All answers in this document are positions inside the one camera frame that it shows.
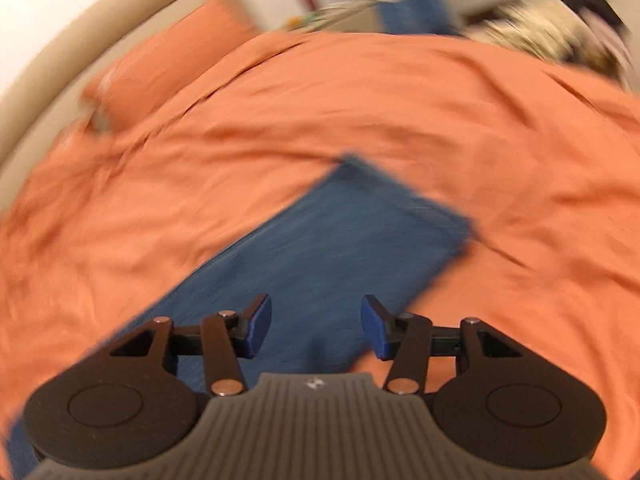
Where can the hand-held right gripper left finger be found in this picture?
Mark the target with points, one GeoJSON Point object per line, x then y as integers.
{"type": "Point", "coordinates": [260, 326]}

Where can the beige padded headboard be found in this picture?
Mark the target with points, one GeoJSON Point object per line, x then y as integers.
{"type": "Point", "coordinates": [35, 125]}

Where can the orange duvet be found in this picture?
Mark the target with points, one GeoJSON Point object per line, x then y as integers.
{"type": "Point", "coordinates": [450, 135]}

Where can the blue cloth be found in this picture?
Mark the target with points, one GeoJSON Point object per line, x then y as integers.
{"type": "Point", "coordinates": [412, 10]}

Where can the orange pillow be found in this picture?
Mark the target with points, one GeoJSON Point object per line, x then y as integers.
{"type": "Point", "coordinates": [165, 65]}

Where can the cluttered pile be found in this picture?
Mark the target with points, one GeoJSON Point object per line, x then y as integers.
{"type": "Point", "coordinates": [545, 30]}

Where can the blue denim pants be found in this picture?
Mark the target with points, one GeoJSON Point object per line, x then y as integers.
{"type": "Point", "coordinates": [325, 245]}

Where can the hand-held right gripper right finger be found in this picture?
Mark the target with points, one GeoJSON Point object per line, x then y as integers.
{"type": "Point", "coordinates": [375, 326]}

